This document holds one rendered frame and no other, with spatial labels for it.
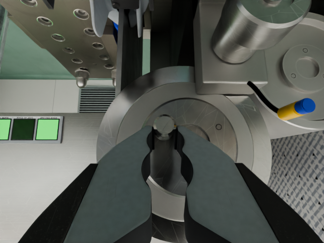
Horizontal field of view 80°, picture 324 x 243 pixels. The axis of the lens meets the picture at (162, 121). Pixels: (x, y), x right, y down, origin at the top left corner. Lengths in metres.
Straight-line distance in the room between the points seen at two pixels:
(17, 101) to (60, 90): 0.64
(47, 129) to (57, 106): 2.73
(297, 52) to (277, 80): 0.03
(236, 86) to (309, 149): 0.19
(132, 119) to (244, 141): 0.09
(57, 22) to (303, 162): 0.44
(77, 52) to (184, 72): 0.34
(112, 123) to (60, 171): 0.39
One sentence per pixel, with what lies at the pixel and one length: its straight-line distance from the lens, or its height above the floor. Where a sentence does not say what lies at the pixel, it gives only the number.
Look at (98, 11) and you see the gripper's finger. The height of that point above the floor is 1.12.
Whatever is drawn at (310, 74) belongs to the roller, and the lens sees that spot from 0.24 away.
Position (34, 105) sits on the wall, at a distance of 3.46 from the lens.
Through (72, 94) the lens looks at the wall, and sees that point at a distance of 3.25.
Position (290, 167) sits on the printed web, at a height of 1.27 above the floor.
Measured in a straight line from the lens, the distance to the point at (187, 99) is 0.15.
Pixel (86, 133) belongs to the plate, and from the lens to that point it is 0.53.
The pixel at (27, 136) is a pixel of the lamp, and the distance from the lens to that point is 0.59.
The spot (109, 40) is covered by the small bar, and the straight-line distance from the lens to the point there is 0.39.
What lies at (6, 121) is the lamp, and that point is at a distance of 0.63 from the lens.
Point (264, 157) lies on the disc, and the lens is 0.19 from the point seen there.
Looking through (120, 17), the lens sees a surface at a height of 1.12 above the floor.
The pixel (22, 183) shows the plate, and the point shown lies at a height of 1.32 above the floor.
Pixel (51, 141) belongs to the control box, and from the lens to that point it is 0.56.
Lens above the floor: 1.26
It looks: 11 degrees down
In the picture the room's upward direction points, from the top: 180 degrees clockwise
